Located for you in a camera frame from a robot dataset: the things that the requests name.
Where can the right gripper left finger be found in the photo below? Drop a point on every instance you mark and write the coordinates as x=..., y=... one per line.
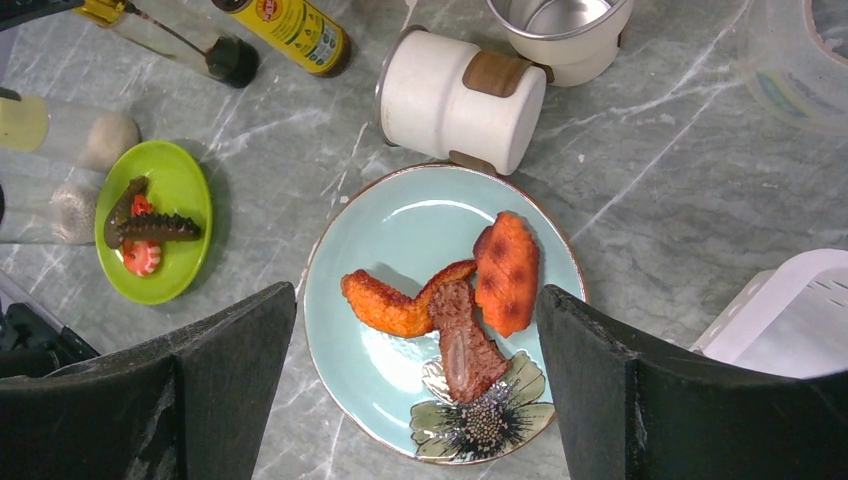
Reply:
x=189, y=404

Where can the small yellow label bottle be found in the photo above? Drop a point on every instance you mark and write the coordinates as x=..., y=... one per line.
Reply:
x=296, y=28

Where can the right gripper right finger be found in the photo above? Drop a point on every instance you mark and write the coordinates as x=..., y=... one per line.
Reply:
x=632, y=406

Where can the light blue flower plate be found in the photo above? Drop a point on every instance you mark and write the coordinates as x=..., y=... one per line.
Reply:
x=402, y=229

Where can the brown meat rib piece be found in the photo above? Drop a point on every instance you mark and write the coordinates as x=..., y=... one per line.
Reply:
x=471, y=362

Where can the white plastic basket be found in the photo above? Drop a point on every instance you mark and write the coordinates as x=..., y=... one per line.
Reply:
x=791, y=321

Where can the upright steel lined mug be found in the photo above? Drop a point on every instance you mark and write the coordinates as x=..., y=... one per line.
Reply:
x=575, y=40

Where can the green plate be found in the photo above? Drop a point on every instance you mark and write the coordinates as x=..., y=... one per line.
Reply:
x=177, y=185

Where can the orange fried piece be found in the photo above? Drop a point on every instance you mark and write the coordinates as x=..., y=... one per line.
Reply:
x=507, y=259

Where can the cream lid shaker jar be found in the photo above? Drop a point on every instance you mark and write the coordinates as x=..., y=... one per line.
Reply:
x=83, y=136

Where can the orange chicken wing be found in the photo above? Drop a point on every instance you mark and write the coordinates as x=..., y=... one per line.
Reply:
x=386, y=309

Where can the black lid shaker jar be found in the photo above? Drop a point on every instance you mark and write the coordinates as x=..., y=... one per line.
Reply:
x=40, y=211

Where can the white mug lying down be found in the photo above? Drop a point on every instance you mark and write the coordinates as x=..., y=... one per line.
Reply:
x=452, y=100

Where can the dark sea cucumber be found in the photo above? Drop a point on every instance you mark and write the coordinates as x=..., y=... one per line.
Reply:
x=159, y=227

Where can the tall yellow label spice jar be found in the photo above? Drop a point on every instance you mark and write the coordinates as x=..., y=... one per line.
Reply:
x=177, y=33

